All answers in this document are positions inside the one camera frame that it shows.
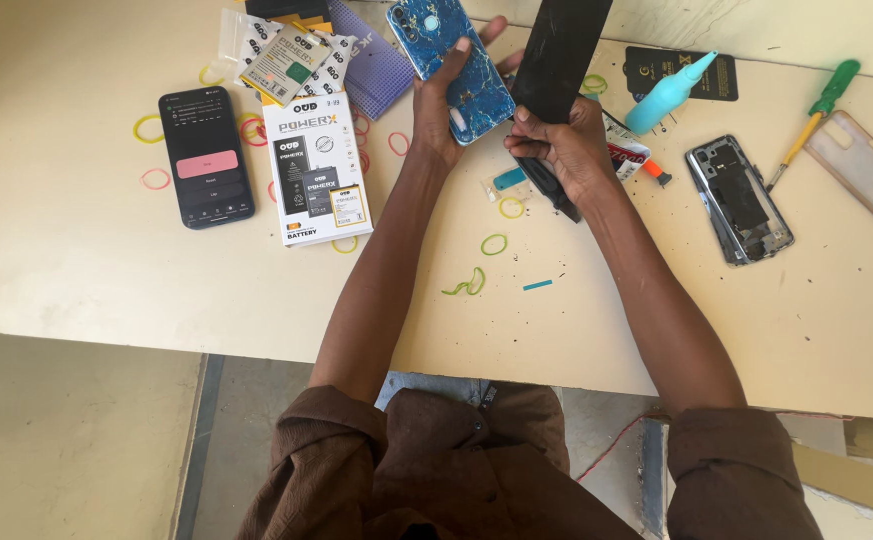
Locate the person's right hand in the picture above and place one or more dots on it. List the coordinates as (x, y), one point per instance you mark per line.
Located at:
(575, 154)

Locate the person's left hand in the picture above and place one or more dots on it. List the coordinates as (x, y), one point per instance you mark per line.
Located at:
(433, 120)

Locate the blue marbled phone case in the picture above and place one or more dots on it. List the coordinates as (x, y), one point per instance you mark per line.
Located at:
(436, 37)

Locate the black phone display panel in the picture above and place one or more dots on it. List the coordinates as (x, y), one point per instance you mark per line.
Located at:
(564, 52)

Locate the red rubber band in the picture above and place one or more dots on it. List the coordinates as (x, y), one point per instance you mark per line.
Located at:
(142, 178)
(366, 127)
(391, 144)
(366, 160)
(243, 133)

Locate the glue tube with orange tip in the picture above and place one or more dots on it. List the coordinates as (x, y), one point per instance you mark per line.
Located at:
(624, 146)

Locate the teal plastic pick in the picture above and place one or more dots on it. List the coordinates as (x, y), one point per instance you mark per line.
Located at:
(510, 178)

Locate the purple dotted packet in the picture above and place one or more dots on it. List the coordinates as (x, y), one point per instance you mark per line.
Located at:
(376, 71)

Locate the yellow rubber band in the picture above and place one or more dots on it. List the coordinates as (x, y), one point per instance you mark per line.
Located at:
(242, 117)
(345, 251)
(202, 77)
(135, 129)
(501, 208)

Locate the teal squeeze bottle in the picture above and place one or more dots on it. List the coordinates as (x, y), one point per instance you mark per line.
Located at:
(658, 101)

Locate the white battery box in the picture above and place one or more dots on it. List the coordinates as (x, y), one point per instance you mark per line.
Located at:
(316, 172)

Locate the small teal strip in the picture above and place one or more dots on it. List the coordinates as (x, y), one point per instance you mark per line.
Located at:
(538, 285)

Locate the grey gold phone battery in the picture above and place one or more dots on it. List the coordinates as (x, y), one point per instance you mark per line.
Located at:
(285, 66)

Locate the black card packet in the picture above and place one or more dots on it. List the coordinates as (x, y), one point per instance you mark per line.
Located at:
(721, 82)

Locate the twisted green rubber band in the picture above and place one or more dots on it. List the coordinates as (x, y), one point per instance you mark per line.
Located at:
(475, 283)

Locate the opened grey phone body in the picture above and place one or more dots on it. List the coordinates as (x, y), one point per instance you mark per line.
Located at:
(740, 199)

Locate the black and yellow box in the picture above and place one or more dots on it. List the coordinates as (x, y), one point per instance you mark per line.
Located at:
(286, 9)

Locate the clear printed plastic bag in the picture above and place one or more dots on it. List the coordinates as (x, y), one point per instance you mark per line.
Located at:
(245, 37)

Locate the black smartphone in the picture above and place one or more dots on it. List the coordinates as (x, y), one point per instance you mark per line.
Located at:
(206, 157)

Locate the clear tan phone case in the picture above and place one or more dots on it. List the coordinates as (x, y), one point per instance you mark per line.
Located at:
(864, 169)

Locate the person's brown shirt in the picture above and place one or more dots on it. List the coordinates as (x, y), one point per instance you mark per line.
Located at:
(444, 472)

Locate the brown cardboard piece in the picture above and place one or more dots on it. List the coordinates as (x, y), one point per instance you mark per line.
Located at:
(856, 480)

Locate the black plastic frame piece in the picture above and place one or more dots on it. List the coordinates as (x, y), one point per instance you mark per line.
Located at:
(558, 198)

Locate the grey metal frame bar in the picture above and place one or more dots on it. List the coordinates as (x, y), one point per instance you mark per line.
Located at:
(654, 480)
(196, 450)

